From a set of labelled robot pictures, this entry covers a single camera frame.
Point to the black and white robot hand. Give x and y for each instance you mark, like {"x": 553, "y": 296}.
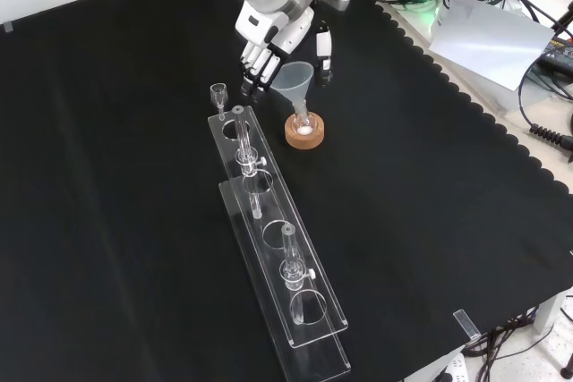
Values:
{"x": 268, "y": 26}

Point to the translucent plastic funnel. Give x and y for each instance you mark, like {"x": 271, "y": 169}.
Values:
{"x": 293, "y": 80}

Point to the small glass weighing funnel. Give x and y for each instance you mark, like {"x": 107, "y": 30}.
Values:
{"x": 218, "y": 95}

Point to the glass round-bottom flask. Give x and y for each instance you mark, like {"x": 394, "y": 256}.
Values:
{"x": 304, "y": 125}

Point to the clear acrylic funnel stand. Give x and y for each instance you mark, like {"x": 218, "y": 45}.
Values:
{"x": 313, "y": 306}

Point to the black bench cloth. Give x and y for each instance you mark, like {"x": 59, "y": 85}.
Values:
{"x": 134, "y": 176}

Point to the pale board sheet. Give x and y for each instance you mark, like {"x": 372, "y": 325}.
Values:
{"x": 488, "y": 46}

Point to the grey tape strip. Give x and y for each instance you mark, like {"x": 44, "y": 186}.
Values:
{"x": 7, "y": 26}

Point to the black device with yellow labels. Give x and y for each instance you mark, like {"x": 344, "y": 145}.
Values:
{"x": 557, "y": 53}

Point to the clear tape strip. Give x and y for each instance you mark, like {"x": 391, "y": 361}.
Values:
{"x": 465, "y": 324}

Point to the white power strip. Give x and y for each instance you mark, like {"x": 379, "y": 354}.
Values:
{"x": 454, "y": 368}

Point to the white table leg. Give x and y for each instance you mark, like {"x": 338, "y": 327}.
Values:
{"x": 550, "y": 310}

